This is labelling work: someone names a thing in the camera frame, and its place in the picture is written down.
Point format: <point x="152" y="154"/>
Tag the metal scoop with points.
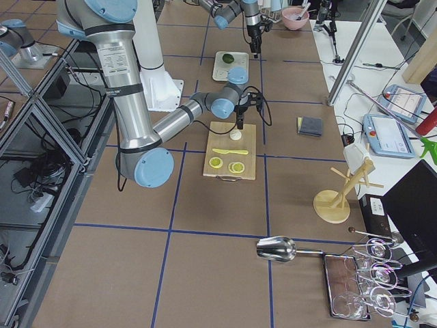
<point x="282" y="249"/>

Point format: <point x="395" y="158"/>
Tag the front lemon slice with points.
<point x="215" y="162"/>

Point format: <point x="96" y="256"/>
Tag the lemon slice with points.
<point x="236" y="167"/>
<point x="215" y="162"/>

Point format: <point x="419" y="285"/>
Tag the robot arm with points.
<point x="224" y="14"/>
<point x="124" y="34"/>

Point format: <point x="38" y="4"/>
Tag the wine glass rack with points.
<point x="376" y="276"/>

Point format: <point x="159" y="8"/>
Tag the beige bear serving tray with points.
<point x="220" y="69"/>

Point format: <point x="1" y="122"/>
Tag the blue teach pendant far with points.
<point x="403" y="102"/>

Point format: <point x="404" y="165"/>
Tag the blue teach pendant near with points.
<point x="387" y="137"/>

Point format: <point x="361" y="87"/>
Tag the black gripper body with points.
<point x="241" y="110"/>
<point x="253" y="32"/>

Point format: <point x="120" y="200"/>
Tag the black glass tray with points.
<point x="340" y="277"/>

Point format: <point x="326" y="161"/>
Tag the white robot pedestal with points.
<point x="162" y="93"/>

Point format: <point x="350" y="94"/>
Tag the green avocado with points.
<point x="228" y="58"/>

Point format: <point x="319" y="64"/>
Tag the blue teach pendant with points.
<point x="387" y="137"/>
<point x="403" y="102"/>

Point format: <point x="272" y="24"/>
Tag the aluminium frame post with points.
<point x="373" y="12"/>

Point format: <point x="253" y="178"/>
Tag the wooden cutting board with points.
<point x="221" y="140"/>

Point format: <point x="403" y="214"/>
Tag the pink bowl with ice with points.
<point x="293" y="19"/>

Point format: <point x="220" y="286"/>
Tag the black monitor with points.
<point x="411" y="205"/>

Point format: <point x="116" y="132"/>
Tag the white steamed bun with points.
<point x="235" y="135"/>

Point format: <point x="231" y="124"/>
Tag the black tripod pole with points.
<point x="326" y="21"/>

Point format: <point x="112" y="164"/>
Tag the wooden mug tree stand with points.
<point x="332" y="206"/>

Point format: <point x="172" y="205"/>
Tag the grey folded cloth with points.
<point x="309" y="126"/>

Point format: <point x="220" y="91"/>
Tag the red cylinder bottle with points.
<point x="428" y="123"/>

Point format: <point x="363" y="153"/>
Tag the yellow plastic knife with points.
<point x="226" y="151"/>

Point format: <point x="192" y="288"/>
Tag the upper lemon slice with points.
<point x="236" y="167"/>

